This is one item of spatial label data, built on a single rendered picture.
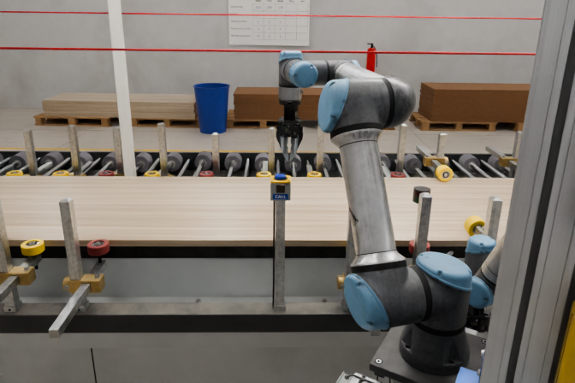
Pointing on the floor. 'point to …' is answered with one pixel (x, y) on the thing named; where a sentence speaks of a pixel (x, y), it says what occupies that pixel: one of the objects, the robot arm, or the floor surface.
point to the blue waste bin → (211, 107)
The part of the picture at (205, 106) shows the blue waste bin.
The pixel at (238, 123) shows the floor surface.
